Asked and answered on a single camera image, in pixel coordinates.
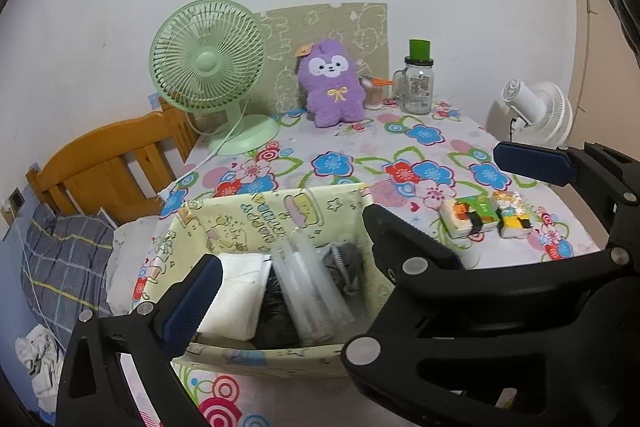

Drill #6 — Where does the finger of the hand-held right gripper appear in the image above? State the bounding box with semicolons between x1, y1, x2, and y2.
580;0;640;70
492;140;640;254

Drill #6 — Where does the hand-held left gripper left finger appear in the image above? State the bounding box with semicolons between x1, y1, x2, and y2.
55;253;224;427

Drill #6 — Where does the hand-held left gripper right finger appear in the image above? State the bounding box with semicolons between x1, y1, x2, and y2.
342;203;640;427

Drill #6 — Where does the white cloth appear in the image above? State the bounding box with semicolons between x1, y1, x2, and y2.
15;323;64;412
196;253;274;341

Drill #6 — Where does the grey drawstring pouch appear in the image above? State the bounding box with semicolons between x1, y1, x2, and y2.
319;242;367;294

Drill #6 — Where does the clear plastic bag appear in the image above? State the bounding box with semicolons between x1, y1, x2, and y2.
271;234;357;344

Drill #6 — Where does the pale yellow fabric storage box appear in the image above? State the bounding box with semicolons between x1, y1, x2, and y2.
131;183;397;381

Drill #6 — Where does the white desk fan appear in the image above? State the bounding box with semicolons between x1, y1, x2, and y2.
487;78;574;148

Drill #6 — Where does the yellow tissue packet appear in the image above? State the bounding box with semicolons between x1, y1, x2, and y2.
492;191;534;239

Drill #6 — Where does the orange green tissue packet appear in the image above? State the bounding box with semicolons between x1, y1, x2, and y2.
440;196;497;239

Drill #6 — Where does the white bed pillow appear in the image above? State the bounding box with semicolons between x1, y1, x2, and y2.
104;214;167;316

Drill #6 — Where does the floral tablecloth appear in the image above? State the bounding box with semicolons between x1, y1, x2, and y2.
122;99;602;427

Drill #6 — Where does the grey plaid pillow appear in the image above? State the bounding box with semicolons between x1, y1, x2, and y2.
20;204;117;324

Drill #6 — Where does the glass jar with green lid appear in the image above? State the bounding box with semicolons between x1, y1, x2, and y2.
392;39;435;116

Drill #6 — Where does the cotton swab container orange lid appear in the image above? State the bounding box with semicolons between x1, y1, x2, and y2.
359;76;396;110

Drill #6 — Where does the crumpled white cloth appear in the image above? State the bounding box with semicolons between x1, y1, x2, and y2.
15;323;64;412

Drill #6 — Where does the purple plush toy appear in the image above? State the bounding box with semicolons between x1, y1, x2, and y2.
297;38;374;129

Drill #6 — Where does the wooden bed headboard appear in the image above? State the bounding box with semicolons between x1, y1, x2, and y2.
26;106;202;228

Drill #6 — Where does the green desk fan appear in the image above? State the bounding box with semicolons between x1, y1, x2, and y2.
149;0;280;156

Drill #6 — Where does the white fan power cable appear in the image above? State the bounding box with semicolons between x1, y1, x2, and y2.
157;97;252;204

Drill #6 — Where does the beige printed wall panel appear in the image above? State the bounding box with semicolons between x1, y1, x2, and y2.
257;2;390;115

